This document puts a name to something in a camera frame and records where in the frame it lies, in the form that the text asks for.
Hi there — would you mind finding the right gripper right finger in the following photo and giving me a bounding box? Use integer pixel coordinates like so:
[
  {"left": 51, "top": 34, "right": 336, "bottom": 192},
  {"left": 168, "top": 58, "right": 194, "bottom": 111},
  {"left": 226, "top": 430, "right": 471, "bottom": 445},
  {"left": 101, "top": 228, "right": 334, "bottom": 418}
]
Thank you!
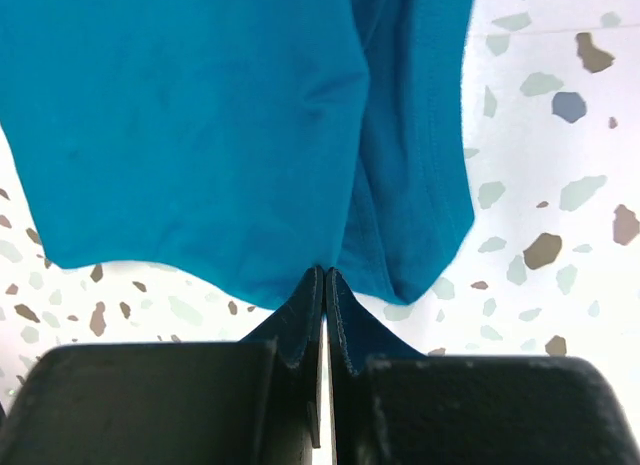
[{"left": 325, "top": 269, "right": 639, "bottom": 464}]

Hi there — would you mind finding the blue polo t shirt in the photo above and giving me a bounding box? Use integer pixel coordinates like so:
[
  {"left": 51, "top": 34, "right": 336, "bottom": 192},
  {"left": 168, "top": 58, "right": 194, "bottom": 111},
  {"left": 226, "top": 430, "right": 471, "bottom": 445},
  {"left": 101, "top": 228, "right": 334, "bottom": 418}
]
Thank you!
[{"left": 1, "top": 0, "right": 474, "bottom": 308}]

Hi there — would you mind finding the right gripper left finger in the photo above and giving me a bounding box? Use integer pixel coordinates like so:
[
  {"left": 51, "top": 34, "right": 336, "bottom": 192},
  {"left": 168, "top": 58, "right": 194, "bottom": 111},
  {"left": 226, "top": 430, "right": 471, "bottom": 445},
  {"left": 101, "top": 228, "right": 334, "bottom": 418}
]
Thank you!
[{"left": 1, "top": 267, "right": 324, "bottom": 465}]

